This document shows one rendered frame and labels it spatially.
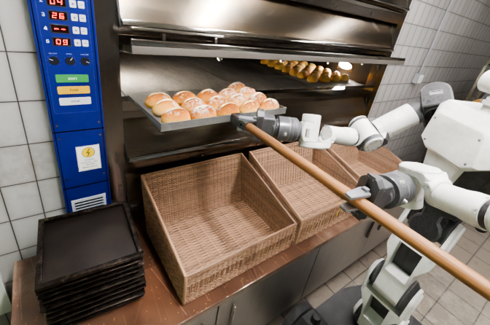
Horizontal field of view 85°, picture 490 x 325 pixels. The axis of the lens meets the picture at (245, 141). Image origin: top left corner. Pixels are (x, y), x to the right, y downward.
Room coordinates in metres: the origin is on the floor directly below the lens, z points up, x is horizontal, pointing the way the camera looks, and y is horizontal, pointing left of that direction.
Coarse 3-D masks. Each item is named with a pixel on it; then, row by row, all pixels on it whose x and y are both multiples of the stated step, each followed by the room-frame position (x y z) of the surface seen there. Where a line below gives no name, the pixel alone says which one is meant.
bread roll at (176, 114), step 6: (174, 108) 0.81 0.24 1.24; (180, 108) 0.82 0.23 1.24; (168, 114) 0.78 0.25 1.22; (174, 114) 0.78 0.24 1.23; (180, 114) 0.79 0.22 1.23; (186, 114) 0.81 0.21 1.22; (162, 120) 0.77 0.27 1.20; (168, 120) 0.77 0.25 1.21; (174, 120) 0.78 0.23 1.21; (180, 120) 0.79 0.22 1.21
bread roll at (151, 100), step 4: (156, 92) 0.93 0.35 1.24; (160, 92) 0.94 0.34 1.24; (148, 96) 0.90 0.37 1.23; (152, 96) 0.90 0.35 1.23; (156, 96) 0.91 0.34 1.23; (160, 96) 0.91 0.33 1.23; (164, 96) 0.92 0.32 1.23; (168, 96) 0.94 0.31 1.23; (148, 100) 0.89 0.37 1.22; (152, 100) 0.89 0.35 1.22; (156, 100) 0.90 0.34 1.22; (148, 104) 0.89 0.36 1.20; (152, 104) 0.89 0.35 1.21
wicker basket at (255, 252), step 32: (224, 160) 1.21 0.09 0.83; (160, 192) 0.97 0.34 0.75; (192, 192) 1.06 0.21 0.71; (224, 192) 1.17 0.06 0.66; (256, 192) 1.15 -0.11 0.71; (160, 224) 0.75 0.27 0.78; (192, 224) 0.97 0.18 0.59; (224, 224) 1.00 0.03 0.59; (256, 224) 1.04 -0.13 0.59; (288, 224) 0.96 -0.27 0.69; (160, 256) 0.76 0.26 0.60; (192, 256) 0.79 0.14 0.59; (224, 256) 0.82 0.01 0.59; (256, 256) 0.85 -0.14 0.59; (192, 288) 0.65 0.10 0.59
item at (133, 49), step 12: (120, 48) 0.93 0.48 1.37; (132, 48) 0.82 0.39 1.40; (144, 48) 0.84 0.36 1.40; (156, 48) 0.87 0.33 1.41; (168, 48) 0.89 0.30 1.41; (180, 48) 0.92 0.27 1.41; (300, 60) 1.30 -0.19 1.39; (312, 60) 1.35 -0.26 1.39; (324, 60) 1.41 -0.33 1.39; (336, 60) 1.47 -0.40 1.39; (348, 60) 1.54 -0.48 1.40; (360, 60) 1.61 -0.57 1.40; (372, 60) 1.69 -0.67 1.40; (384, 60) 1.78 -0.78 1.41; (396, 60) 1.88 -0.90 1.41
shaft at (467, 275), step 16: (256, 128) 0.81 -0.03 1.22; (272, 144) 0.73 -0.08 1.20; (304, 160) 0.65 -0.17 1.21; (320, 176) 0.59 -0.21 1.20; (336, 192) 0.55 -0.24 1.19; (368, 208) 0.49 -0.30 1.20; (384, 224) 0.45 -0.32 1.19; (400, 224) 0.44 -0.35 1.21; (416, 240) 0.41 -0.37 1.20; (432, 256) 0.38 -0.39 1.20; (448, 256) 0.38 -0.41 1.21; (448, 272) 0.36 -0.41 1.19; (464, 272) 0.35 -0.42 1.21; (480, 288) 0.33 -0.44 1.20
